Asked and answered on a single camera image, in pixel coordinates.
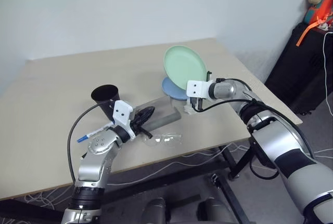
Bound black metal table frame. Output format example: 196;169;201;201
0;143;261;224

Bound colourful stuffed toy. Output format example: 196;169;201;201
303;0;333;31

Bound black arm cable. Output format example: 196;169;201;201
199;77;265;113
66;100;115;183

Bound black cup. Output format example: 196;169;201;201
90;84;123;121

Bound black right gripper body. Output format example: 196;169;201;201
189;97;206;112

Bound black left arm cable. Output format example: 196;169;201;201
66;100;115;183

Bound orange strap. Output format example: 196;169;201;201
296;13;329;48

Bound white marker with blue cap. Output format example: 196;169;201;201
76;123;115;143

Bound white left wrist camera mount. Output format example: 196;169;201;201
112;100;135;140

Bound white floor cable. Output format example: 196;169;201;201
24;140;333;209

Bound clear safety glasses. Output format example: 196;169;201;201
142;131;183;147

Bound grey translucent glasses case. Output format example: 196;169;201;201
131;95;182;133

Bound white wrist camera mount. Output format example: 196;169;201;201
112;100;135;140
186;80;209;100

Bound black hard case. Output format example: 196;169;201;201
264;22;333;115

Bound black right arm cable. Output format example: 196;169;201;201
199;77;265;113

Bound dark grey rounded shape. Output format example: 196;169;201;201
145;197;169;224
198;197;239;224

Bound light green plate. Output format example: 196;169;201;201
163;45;209;90

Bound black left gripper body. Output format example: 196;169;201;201
130;113;143;135

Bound white hanging cable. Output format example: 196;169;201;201
322;30;333;112

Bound light blue plate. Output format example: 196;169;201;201
161;76;188;102

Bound small white plastic part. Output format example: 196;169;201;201
183;105;201;116

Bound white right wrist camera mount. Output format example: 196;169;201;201
186;80;209;100

